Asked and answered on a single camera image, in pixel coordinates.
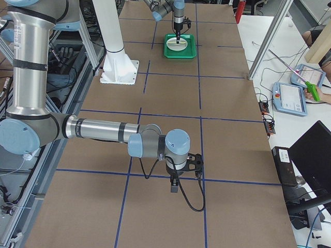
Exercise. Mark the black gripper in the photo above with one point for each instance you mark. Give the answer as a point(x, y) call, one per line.
point(172, 172)
point(177, 27)

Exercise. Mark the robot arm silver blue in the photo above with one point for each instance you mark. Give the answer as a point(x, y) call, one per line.
point(175, 7)
point(29, 125)

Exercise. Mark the white round plate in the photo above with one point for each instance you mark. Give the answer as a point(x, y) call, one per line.
point(177, 50)

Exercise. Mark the green plastic tray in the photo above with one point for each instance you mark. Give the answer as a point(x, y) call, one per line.
point(189, 53)

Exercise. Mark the red cylinder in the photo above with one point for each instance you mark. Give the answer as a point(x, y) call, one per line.
point(239, 11)

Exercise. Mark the black mini computer box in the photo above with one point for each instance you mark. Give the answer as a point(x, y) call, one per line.
point(284, 166)

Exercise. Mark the orange black connector upper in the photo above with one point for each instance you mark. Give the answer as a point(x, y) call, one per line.
point(263, 105)

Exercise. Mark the orange black connector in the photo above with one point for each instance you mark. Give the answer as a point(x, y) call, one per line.
point(269, 125)
point(263, 105)

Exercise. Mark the orange black connector lower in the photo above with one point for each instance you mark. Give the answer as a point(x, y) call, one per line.
point(269, 125)

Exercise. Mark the near blue teach pendant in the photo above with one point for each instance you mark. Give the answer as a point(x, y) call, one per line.
point(288, 98)

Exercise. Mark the blue teach pendant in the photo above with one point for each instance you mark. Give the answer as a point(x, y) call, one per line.
point(312, 75)
point(288, 98)

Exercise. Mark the seated person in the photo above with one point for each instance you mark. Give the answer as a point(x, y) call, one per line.
point(310, 37)

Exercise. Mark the black monitor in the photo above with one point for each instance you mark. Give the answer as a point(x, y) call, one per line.
point(311, 156)

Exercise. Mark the far blue teach pendant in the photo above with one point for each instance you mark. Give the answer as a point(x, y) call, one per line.
point(312, 75)

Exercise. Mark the wooden beam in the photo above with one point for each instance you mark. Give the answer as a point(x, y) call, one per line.
point(320, 47)

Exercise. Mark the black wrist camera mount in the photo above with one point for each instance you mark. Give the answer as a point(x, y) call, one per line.
point(195, 164)
point(187, 22)

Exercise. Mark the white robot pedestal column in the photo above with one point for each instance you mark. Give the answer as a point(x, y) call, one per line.
point(118, 68)

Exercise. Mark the aluminium frame post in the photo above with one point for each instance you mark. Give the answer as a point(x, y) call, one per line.
point(272, 31)

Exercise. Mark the green handled reacher grabber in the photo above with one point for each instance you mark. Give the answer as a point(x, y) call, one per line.
point(311, 88)

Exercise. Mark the aluminium side frame rail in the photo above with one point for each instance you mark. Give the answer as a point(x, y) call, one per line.
point(24, 183)

